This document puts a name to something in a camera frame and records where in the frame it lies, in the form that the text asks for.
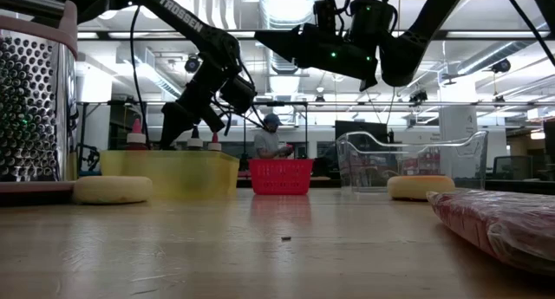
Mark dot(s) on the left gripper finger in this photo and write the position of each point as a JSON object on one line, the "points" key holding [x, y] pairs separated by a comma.
{"points": [[213, 119], [175, 125]]}

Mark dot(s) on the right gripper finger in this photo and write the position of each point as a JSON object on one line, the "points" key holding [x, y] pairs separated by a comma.
{"points": [[286, 41]]}

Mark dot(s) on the red food colouring bottle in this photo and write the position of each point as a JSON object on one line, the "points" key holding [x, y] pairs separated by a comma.
{"points": [[136, 138], [214, 145]]}

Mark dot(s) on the black food colouring bottle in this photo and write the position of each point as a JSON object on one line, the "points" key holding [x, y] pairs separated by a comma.
{"points": [[195, 143]]}

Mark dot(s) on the red popcorn packet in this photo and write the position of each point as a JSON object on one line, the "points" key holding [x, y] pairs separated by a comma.
{"points": [[498, 229]]}

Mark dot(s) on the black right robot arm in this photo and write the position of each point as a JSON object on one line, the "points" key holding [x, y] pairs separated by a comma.
{"points": [[416, 39]]}

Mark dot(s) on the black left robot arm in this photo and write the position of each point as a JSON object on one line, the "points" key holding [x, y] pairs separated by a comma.
{"points": [[186, 19]]}

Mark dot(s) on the yellow translucent plastic bin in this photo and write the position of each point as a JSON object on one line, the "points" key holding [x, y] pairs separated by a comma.
{"points": [[173, 175]]}

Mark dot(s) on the person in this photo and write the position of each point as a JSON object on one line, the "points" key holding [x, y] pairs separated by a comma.
{"points": [[266, 143]]}

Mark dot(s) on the black monitor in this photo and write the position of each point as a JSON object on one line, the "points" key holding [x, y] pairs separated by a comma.
{"points": [[360, 128]]}

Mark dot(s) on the red plastic basket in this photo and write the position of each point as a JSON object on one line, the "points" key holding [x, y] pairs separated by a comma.
{"points": [[281, 177]]}

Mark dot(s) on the metal box grater pink trim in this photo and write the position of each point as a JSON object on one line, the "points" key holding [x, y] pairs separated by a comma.
{"points": [[30, 108]]}

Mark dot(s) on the clear plastic bin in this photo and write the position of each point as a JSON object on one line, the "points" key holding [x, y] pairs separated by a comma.
{"points": [[472, 160]]}

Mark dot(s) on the black ceiling camera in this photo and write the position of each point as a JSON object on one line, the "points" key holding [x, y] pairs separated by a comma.
{"points": [[193, 64], [501, 66]]}

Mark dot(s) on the silver ventilation duct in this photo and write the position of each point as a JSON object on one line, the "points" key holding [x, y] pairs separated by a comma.
{"points": [[282, 68]]}

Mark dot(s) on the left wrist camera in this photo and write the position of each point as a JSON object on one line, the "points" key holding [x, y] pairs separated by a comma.
{"points": [[237, 94]]}

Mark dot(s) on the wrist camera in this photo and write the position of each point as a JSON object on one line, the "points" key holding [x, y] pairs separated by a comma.
{"points": [[325, 15], [237, 94]]}

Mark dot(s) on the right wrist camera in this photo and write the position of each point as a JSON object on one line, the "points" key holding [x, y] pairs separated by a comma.
{"points": [[325, 15]]}

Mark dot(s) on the black aluminium table frame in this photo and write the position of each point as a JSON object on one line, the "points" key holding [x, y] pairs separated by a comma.
{"points": [[325, 183]]}

